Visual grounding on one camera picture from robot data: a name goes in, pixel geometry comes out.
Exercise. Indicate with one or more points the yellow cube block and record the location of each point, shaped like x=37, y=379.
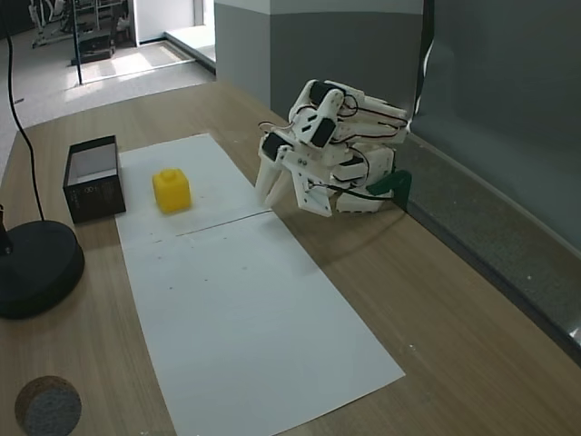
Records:
x=172, y=191

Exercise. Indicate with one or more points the white exercise equipment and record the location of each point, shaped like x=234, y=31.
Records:
x=45, y=27

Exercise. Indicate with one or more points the white paper sheet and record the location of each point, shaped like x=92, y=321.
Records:
x=245, y=318
x=213, y=181

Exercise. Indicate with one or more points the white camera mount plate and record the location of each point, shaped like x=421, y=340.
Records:
x=313, y=200

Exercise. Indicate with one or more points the black metal shelf frame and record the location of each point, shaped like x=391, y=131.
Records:
x=93, y=47

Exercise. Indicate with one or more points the black round stand base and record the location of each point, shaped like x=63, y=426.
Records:
x=36, y=272

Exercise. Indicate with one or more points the dark cardboard box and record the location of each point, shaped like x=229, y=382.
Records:
x=95, y=195

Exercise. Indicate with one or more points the green table clamp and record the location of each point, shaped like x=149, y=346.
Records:
x=392, y=184

